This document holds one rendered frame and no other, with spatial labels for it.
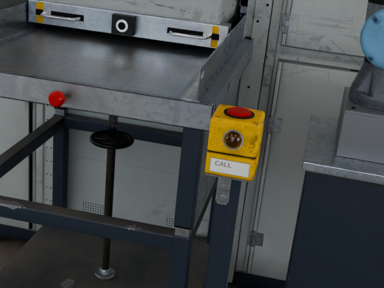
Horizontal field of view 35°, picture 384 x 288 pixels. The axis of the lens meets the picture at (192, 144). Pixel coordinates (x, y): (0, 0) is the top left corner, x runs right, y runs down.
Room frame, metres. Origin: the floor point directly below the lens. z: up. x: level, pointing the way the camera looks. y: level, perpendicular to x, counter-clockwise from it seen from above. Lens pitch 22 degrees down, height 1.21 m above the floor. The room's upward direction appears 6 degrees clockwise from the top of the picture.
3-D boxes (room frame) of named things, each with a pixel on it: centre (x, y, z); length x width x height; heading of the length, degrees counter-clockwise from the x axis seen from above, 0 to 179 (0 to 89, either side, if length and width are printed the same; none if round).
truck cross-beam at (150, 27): (1.62, 0.20, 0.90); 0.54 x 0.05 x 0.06; 80
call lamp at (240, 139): (0.90, -0.06, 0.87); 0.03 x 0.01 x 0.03; 80
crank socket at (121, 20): (1.58, 0.21, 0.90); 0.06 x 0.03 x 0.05; 80
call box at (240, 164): (0.94, -0.07, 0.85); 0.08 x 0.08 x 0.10; 80
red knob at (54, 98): (1.17, 0.28, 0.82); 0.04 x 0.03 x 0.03; 170
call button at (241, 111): (0.94, -0.07, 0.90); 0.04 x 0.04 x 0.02
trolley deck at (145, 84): (1.53, 0.21, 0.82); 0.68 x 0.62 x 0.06; 170
